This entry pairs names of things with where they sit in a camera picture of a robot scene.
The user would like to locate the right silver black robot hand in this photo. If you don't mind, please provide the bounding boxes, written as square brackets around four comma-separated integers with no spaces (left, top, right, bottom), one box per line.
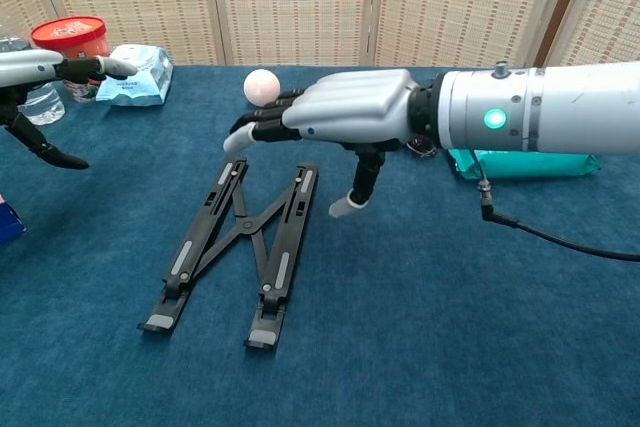
[223,69,419,220]

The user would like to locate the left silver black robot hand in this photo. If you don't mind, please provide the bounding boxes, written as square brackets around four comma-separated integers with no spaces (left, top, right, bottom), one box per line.
[0,49,139,171]

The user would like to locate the black folding laptop stand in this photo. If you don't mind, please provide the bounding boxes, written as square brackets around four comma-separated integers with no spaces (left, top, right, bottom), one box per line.
[137,156,320,351]

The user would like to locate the clear green-label water bottle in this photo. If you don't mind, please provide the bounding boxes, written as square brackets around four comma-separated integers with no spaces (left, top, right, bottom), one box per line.
[0,35,66,127]

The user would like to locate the red instant noodle cup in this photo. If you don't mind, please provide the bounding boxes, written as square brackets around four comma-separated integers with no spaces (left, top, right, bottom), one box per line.
[30,15,109,103]

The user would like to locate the dark red grape bunch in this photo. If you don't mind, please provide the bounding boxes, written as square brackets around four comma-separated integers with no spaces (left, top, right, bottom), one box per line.
[404,136,441,156]

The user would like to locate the pale pink ball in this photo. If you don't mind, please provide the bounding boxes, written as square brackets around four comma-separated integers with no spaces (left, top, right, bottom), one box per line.
[243,68,282,109]

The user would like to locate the light blue wipes pack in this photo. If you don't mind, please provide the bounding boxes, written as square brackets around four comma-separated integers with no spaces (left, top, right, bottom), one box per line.
[94,43,175,108]

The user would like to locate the bamboo folding screen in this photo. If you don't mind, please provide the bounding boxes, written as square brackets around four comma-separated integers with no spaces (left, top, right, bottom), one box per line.
[0,0,640,71]

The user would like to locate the blue pink Oreo box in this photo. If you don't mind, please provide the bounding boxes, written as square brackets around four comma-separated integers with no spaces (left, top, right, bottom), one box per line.
[0,191,27,246]

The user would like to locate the teal barcode snack pack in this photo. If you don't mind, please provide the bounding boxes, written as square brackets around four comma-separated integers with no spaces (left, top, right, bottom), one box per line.
[447,146,602,181]

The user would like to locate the blue table cloth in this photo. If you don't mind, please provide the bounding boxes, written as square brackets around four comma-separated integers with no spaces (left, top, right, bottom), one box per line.
[0,64,640,427]

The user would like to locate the brown wooden post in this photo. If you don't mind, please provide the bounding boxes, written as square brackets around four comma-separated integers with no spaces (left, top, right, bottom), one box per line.
[532,0,594,68]

